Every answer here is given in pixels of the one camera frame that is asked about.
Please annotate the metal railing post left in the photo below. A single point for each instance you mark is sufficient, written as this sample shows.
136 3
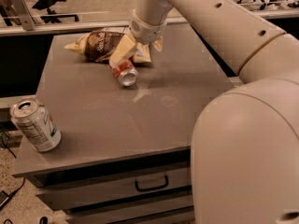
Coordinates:
27 22

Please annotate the black drawer handle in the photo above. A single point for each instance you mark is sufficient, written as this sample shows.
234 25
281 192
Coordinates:
152 184

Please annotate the red coke can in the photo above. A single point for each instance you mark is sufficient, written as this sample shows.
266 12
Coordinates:
124 72

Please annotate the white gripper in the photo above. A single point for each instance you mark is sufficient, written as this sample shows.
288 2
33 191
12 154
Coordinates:
147 32

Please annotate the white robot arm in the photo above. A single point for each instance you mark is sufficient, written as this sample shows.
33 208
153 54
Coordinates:
245 143

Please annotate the brown chip bag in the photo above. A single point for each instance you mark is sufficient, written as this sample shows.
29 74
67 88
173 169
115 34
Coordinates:
98 45

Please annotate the grey drawer cabinet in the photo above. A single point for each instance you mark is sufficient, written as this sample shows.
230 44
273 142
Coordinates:
113 136

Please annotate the white green 7up can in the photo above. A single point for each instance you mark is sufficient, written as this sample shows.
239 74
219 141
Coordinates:
33 119

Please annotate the black office chair left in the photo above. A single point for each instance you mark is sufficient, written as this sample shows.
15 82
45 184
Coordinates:
52 16

